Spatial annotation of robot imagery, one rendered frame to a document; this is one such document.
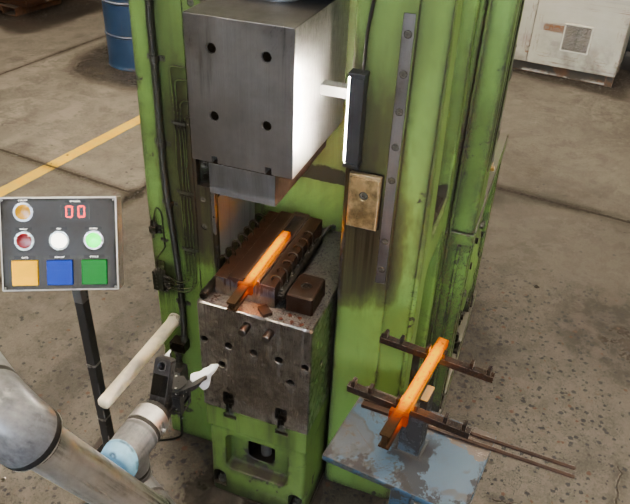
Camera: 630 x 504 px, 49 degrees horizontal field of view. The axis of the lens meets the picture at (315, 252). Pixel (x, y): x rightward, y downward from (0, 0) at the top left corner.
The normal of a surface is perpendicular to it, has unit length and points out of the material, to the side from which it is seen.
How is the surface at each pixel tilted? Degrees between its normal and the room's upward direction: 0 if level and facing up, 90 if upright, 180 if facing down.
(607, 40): 90
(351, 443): 0
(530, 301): 0
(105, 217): 60
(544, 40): 90
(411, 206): 90
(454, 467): 0
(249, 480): 90
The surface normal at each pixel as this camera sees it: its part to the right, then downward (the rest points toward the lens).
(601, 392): 0.04, -0.83
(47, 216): 0.09, 0.07
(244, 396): -0.35, 0.52
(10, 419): 0.44, -0.18
